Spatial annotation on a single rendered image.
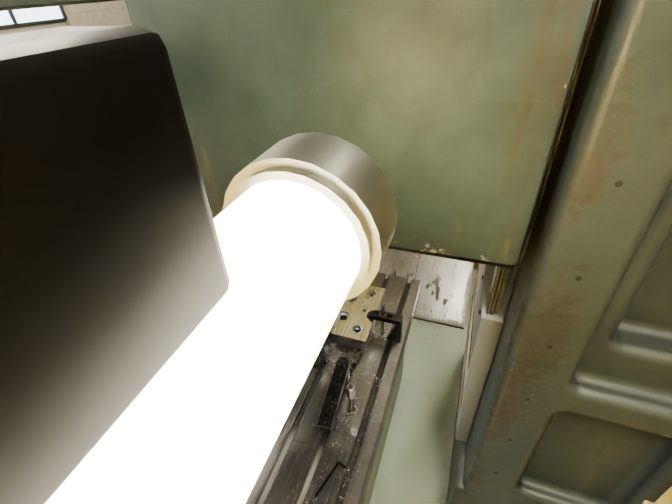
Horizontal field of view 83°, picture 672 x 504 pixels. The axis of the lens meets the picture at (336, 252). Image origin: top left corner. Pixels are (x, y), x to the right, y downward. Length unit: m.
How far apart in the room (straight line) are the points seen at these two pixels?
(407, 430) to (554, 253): 1.11
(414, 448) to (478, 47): 1.34
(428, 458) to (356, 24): 1.38
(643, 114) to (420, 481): 1.28
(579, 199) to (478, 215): 0.13
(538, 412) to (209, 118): 0.84
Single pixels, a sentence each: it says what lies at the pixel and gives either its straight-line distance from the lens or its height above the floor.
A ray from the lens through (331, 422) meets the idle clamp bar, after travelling 1.23.
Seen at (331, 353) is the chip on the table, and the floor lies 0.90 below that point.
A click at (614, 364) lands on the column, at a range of 0.87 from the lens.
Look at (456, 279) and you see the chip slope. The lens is 2.06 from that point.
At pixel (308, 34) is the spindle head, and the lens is 0.61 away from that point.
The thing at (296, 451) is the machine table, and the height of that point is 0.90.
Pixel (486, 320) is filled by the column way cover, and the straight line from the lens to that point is 0.89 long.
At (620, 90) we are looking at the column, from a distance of 0.56.
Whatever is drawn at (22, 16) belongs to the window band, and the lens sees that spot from 5.97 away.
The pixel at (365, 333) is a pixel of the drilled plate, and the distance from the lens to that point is 1.39.
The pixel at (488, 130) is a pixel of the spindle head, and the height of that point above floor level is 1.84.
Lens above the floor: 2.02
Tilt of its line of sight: 36 degrees down
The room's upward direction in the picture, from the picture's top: 3 degrees counter-clockwise
